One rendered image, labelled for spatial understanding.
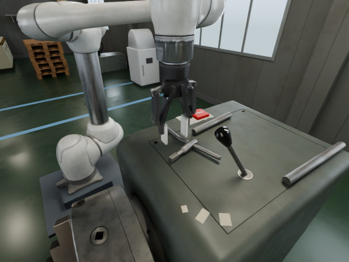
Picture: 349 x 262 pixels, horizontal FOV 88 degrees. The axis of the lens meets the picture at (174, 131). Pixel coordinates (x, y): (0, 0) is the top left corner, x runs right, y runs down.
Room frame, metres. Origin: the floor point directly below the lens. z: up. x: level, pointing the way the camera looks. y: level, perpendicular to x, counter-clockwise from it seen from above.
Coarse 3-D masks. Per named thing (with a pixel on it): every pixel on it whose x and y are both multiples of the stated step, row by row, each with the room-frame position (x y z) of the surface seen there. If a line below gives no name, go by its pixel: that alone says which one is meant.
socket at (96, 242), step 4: (96, 228) 0.20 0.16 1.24; (100, 228) 0.20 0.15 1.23; (104, 228) 0.20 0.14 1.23; (92, 232) 0.19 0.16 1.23; (96, 232) 0.19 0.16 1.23; (100, 232) 0.19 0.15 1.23; (104, 232) 0.19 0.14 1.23; (108, 232) 0.19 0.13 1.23; (92, 236) 0.18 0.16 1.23; (96, 236) 0.19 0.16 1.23; (100, 236) 0.20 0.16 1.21; (104, 236) 0.18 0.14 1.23; (92, 240) 0.18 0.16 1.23; (96, 240) 0.18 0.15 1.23; (100, 240) 0.18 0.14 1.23; (104, 240) 0.18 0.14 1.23; (96, 244) 0.17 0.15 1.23; (100, 244) 0.17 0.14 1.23
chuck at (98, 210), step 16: (80, 208) 0.25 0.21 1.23; (96, 208) 0.24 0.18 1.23; (112, 208) 0.24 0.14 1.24; (80, 224) 0.20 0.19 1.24; (96, 224) 0.21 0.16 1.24; (112, 224) 0.21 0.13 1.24; (80, 240) 0.17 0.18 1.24; (112, 240) 0.18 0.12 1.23; (80, 256) 0.15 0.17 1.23; (96, 256) 0.15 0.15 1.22; (112, 256) 0.15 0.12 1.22; (128, 256) 0.16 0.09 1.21
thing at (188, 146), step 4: (192, 140) 0.44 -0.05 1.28; (196, 140) 0.45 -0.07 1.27; (188, 144) 0.42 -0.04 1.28; (192, 144) 0.43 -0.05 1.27; (196, 144) 0.44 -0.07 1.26; (180, 148) 0.41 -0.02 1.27; (184, 148) 0.41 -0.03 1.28; (188, 148) 0.41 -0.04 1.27; (176, 152) 0.39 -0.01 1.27; (180, 152) 0.39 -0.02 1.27; (184, 152) 0.40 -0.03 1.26; (172, 156) 0.37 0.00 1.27; (176, 156) 0.38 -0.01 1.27; (172, 160) 0.36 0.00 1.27
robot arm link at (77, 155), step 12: (60, 144) 0.70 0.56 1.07; (72, 144) 0.70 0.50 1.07; (84, 144) 0.73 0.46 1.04; (96, 144) 0.79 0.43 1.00; (60, 156) 0.67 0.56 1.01; (72, 156) 0.67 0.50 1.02; (84, 156) 0.70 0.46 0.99; (96, 156) 0.75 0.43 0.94; (72, 168) 0.65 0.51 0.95; (84, 168) 0.68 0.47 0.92; (72, 180) 0.65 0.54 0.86
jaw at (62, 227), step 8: (72, 208) 0.26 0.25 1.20; (56, 224) 0.23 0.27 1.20; (64, 224) 0.23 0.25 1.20; (56, 232) 0.21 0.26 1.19; (64, 232) 0.21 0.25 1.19; (56, 240) 0.22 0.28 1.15; (64, 240) 0.20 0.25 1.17; (72, 240) 0.21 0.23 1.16; (56, 248) 0.19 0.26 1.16; (64, 248) 0.19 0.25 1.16; (72, 248) 0.20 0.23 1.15; (56, 256) 0.18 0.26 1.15; (64, 256) 0.18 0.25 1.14; (72, 256) 0.19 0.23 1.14
